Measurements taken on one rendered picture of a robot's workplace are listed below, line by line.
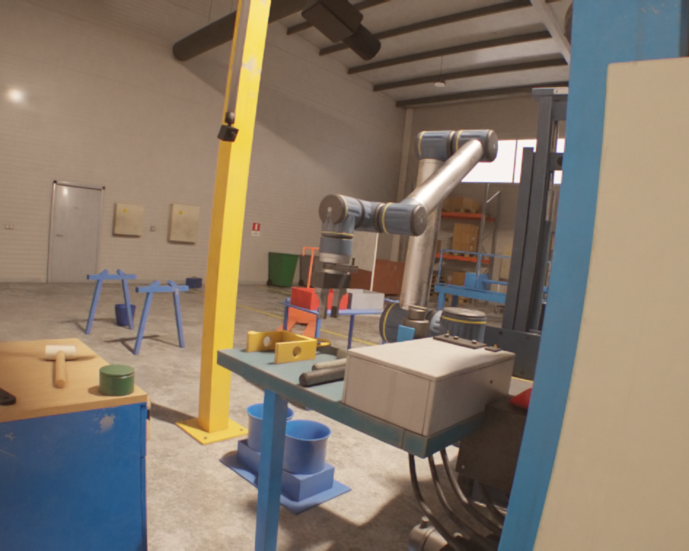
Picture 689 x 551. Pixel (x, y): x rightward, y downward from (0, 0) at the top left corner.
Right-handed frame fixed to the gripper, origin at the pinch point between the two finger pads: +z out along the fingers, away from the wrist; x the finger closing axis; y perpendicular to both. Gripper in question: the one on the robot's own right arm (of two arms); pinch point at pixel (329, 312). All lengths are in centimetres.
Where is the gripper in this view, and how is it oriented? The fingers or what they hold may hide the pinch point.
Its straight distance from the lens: 156.5
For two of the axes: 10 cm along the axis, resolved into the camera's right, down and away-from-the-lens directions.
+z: -1.1, 9.9, 1.0
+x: -6.7, 0.0, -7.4
